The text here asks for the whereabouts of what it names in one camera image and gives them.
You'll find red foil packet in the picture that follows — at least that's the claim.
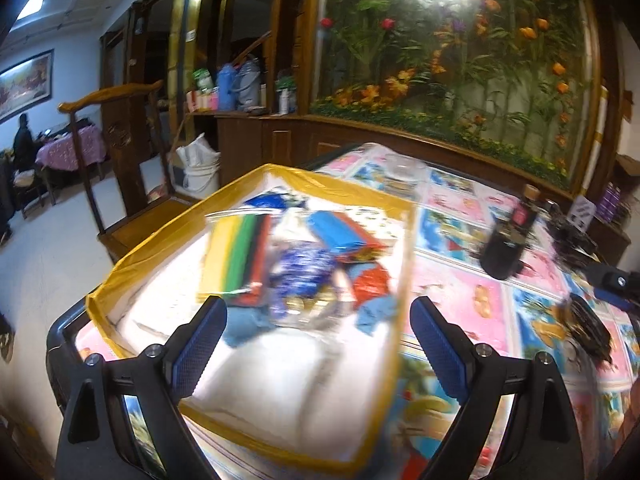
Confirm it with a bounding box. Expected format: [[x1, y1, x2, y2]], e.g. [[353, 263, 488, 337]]
[[350, 265, 391, 306]]

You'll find shiny blue packet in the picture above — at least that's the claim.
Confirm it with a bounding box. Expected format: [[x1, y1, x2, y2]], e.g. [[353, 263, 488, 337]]
[[267, 240, 341, 311]]

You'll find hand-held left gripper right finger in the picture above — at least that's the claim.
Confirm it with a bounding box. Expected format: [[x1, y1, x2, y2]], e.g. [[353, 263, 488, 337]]
[[410, 296, 586, 480]]

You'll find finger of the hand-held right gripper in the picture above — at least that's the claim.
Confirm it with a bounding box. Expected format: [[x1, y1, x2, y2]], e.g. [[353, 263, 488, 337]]
[[582, 262, 640, 313]]

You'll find pale phone stand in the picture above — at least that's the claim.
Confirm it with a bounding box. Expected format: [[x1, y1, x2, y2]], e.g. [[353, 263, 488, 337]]
[[570, 196, 596, 228]]

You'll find flower wall mural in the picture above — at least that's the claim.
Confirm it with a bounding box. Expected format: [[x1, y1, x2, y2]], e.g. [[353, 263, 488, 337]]
[[310, 0, 601, 191]]

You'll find white bucket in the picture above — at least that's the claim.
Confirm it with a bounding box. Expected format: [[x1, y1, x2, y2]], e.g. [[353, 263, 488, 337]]
[[175, 132, 222, 201]]

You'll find blue cloth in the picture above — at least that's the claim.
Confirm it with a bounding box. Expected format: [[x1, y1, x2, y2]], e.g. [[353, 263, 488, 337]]
[[222, 305, 276, 348], [355, 295, 401, 336]]

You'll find clear plastic cup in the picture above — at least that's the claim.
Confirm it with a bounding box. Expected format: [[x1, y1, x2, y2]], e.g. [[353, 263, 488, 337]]
[[382, 152, 431, 196]]

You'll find bag of coloured felt strips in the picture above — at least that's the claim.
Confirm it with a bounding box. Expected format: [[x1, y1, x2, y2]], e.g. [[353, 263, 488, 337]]
[[196, 210, 273, 306]]

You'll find wooden chair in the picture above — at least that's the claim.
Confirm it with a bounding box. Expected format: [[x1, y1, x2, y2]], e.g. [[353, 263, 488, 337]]
[[57, 80, 201, 263]]

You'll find black folded gadget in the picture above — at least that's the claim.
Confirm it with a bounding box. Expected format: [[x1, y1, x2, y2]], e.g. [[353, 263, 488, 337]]
[[545, 200, 601, 266]]

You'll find yellow storage box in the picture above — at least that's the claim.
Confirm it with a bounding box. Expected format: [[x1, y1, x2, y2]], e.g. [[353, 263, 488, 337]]
[[85, 162, 418, 476]]

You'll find dark jar with wooden lid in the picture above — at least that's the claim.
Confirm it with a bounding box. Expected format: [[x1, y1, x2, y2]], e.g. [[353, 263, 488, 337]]
[[507, 184, 543, 241]]

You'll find wooden sideboard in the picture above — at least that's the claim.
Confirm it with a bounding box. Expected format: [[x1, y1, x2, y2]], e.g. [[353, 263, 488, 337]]
[[185, 110, 631, 266]]

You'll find red and blue packet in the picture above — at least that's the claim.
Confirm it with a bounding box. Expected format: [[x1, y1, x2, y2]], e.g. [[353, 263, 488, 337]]
[[305, 210, 388, 263]]

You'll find pink box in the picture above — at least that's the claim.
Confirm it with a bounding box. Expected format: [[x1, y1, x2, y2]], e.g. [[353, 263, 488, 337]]
[[186, 90, 221, 112]]

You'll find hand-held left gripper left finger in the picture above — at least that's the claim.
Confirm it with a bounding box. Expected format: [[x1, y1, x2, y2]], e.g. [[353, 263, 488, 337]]
[[55, 296, 228, 480]]

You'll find table with pink cloth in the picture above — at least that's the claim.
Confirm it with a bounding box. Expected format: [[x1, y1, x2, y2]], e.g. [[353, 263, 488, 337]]
[[35, 125, 108, 191]]

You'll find black round device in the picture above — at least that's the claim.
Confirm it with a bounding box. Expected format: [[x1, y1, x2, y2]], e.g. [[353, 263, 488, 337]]
[[479, 230, 533, 281]]

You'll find green packet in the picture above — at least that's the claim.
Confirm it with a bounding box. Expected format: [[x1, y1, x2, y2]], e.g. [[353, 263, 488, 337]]
[[192, 67, 216, 93]]

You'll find grey plastic jug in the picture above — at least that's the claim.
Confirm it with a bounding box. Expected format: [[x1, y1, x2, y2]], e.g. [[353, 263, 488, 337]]
[[235, 57, 263, 111]]

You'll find blue plastic jug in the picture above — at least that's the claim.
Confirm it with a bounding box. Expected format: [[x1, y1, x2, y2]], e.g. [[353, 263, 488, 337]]
[[216, 62, 238, 111]]

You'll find framed wall painting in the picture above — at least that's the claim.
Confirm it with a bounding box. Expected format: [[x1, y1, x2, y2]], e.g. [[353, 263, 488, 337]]
[[0, 49, 55, 123]]

